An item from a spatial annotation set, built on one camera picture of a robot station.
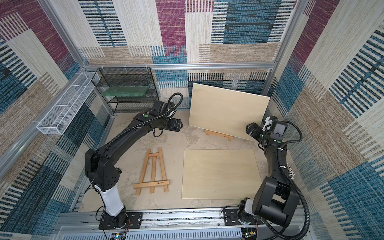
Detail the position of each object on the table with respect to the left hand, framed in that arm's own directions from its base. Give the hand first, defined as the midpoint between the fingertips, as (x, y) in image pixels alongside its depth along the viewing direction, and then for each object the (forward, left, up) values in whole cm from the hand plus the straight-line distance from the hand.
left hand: (177, 124), depth 86 cm
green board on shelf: (+24, +34, +5) cm, 42 cm away
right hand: (-5, -42, -2) cm, 42 cm away
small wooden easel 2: (+5, -22, -16) cm, 28 cm away
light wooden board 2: (+8, -29, +2) cm, 30 cm away
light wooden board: (-21, -24, -20) cm, 38 cm away
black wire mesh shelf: (+35, +34, +9) cm, 49 cm away
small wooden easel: (-27, +7, -17) cm, 33 cm away
